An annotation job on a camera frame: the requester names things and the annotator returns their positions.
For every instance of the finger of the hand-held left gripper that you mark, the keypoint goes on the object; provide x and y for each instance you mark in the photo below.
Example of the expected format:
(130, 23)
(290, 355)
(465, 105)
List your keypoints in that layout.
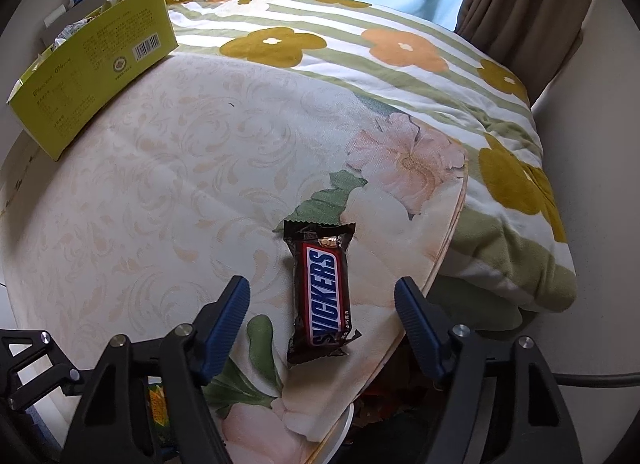
(35, 369)

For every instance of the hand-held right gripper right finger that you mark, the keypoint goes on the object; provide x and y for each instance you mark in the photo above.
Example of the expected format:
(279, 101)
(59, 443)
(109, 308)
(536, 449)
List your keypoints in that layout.
(420, 324)

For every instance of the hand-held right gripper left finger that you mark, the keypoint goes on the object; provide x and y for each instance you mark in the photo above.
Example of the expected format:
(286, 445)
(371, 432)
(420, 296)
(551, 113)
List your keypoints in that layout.
(225, 324)

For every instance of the brown chocolate bar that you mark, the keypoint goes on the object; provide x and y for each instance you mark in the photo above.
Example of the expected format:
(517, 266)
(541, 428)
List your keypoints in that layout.
(320, 289)

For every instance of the green cardboard box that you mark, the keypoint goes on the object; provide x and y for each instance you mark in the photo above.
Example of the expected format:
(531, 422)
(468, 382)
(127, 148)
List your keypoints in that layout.
(90, 74)

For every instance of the yellow green snack packet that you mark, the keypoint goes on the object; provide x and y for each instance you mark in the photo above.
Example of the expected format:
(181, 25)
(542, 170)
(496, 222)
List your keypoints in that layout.
(159, 409)

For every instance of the white round table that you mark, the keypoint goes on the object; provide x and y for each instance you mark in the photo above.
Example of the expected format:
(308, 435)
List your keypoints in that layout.
(337, 436)

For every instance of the beige floral tablecloth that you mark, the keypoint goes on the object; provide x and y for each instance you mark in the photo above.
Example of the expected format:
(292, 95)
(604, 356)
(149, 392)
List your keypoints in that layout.
(150, 169)

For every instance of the floral striped blanket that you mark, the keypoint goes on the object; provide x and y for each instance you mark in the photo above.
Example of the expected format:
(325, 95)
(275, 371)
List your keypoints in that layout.
(400, 109)

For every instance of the white green snack packet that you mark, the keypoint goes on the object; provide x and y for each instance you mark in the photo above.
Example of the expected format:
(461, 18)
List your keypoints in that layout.
(75, 32)

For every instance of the brown curtain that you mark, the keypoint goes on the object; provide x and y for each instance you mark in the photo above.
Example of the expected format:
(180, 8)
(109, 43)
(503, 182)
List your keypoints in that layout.
(525, 9)

